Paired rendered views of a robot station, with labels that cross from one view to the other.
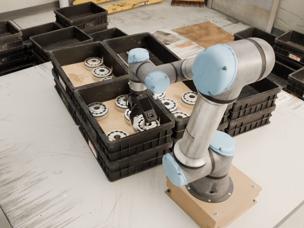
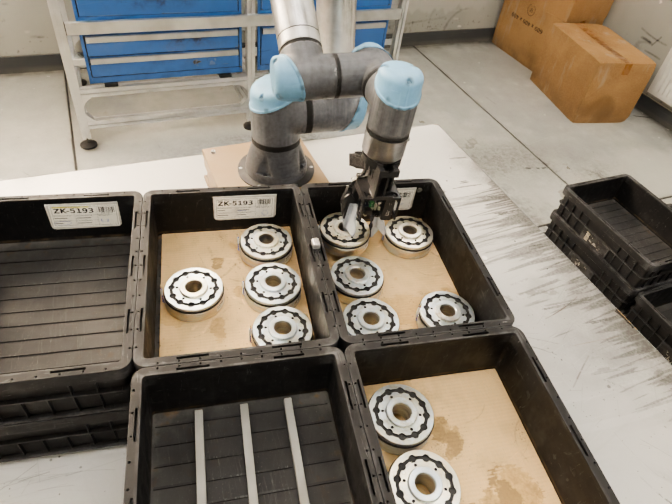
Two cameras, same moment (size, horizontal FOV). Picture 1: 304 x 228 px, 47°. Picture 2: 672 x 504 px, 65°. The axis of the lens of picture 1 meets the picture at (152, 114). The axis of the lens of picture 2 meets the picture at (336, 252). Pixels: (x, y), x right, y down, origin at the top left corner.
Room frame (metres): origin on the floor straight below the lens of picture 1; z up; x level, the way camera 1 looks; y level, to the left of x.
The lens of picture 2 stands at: (1.92, 0.18, 1.58)
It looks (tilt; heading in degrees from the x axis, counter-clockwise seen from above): 44 degrees down; 193
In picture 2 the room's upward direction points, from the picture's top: 9 degrees clockwise
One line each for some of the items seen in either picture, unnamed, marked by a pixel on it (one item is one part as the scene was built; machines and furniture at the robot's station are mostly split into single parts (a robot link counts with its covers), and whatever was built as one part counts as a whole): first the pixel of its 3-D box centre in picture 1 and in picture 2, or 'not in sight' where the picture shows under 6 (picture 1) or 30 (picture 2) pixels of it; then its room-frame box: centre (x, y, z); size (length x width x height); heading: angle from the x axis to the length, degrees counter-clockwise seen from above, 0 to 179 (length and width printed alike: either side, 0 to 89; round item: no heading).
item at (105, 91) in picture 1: (122, 116); (391, 269); (1.19, 0.13, 0.87); 0.40 x 0.30 x 0.11; 31
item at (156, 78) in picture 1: (157, 77); (366, 74); (1.05, -0.01, 1.17); 0.11 x 0.11 x 0.08; 34
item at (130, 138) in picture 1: (122, 107); (396, 250); (1.19, 0.13, 0.92); 0.40 x 0.30 x 0.02; 31
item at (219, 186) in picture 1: (211, 173); (276, 151); (0.91, -0.23, 0.85); 0.15 x 0.15 x 0.10
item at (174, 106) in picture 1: (166, 104); (273, 283); (1.31, -0.07, 0.86); 0.10 x 0.10 x 0.01
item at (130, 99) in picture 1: (138, 98); (376, 183); (1.14, 0.06, 1.01); 0.09 x 0.08 x 0.12; 31
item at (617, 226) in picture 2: not in sight; (606, 264); (0.34, 0.79, 0.37); 0.40 x 0.30 x 0.45; 41
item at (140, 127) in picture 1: (148, 125); (344, 229); (1.13, 0.01, 0.88); 0.10 x 0.10 x 0.01
